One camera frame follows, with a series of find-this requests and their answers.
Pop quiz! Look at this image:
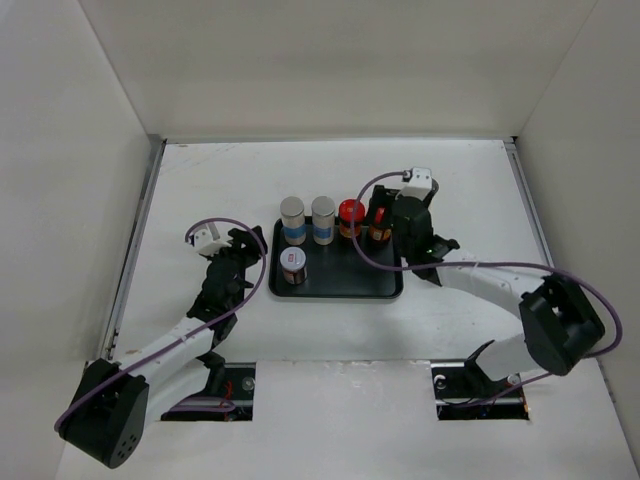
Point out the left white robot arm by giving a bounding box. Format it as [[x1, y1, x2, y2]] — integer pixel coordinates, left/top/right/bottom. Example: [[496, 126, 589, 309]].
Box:
[[54, 218, 268, 469]]

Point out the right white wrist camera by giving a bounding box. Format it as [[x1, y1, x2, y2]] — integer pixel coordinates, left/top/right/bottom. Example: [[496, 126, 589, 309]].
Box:
[[399, 167, 434, 201]]

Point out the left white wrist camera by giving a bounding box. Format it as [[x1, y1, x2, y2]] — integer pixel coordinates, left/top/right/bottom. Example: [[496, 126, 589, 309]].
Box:
[[185, 222, 231, 257]]

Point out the black rectangular tray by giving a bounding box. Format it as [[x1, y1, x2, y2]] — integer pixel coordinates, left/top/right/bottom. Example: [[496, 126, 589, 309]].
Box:
[[268, 216, 404, 300]]

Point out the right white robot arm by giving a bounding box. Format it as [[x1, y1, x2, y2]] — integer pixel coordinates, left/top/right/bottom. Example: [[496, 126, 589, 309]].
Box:
[[368, 179, 605, 396]]

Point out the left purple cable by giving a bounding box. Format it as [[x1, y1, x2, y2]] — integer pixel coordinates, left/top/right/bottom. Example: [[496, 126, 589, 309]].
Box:
[[53, 217, 268, 436]]

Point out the red lid chili jar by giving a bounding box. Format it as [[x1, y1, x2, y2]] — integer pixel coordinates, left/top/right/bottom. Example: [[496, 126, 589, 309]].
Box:
[[338, 199, 366, 244]]

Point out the red lid sauce jar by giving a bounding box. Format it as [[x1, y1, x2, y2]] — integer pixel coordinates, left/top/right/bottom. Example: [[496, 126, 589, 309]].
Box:
[[367, 207, 392, 248]]

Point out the small dark spice jar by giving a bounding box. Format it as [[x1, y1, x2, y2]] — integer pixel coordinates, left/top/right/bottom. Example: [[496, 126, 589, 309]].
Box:
[[279, 246, 307, 285]]

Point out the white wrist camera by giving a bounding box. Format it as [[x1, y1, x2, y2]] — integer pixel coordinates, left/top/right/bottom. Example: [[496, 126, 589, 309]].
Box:
[[399, 167, 434, 201], [185, 222, 231, 257]]

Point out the blue label sago bottle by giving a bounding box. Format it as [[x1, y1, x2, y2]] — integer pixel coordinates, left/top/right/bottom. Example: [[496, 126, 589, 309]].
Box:
[[280, 196, 306, 246], [311, 196, 335, 246]]

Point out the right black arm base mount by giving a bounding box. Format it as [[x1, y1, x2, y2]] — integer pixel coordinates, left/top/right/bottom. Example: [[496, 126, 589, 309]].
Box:
[[431, 342, 529, 421]]

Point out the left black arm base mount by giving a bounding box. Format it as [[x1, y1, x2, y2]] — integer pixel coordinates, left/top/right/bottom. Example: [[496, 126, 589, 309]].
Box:
[[160, 352, 257, 422]]

